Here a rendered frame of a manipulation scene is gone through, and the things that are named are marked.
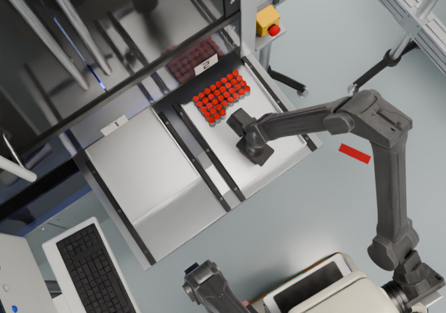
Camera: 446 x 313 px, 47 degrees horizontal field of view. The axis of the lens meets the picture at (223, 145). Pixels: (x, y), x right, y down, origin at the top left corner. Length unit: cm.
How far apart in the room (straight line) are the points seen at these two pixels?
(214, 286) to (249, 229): 143
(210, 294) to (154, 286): 146
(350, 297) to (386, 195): 23
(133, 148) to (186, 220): 29
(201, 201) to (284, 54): 132
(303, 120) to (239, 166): 52
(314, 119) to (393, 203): 25
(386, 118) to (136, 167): 91
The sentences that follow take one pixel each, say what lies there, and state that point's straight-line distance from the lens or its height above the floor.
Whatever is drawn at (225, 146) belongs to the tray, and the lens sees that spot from 166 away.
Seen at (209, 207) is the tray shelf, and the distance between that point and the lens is 163.
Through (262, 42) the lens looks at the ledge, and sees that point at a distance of 180.
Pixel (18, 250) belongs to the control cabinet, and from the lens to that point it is 172.
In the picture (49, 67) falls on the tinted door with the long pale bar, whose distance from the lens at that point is 118.
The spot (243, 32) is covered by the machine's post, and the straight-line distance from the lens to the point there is 160.
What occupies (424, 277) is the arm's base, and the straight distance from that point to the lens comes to 133.
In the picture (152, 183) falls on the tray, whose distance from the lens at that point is 166.
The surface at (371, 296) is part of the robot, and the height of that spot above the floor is 136.
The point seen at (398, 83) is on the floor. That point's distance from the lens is 280.
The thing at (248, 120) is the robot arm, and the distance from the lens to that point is 142.
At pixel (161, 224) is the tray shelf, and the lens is 164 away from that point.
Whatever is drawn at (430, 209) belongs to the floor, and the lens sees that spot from 267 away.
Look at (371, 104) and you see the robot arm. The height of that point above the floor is 152.
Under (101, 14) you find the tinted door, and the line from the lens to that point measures 113.
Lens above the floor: 249
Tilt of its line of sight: 75 degrees down
